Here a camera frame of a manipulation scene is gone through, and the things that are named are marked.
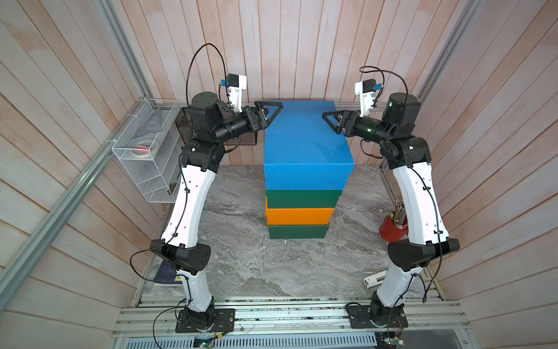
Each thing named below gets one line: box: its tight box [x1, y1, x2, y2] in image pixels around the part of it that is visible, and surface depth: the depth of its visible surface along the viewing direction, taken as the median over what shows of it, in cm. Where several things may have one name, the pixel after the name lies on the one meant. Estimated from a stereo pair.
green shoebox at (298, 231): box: [268, 224, 330, 240], surface depth 91 cm
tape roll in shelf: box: [130, 139, 152, 158], surface depth 75 cm
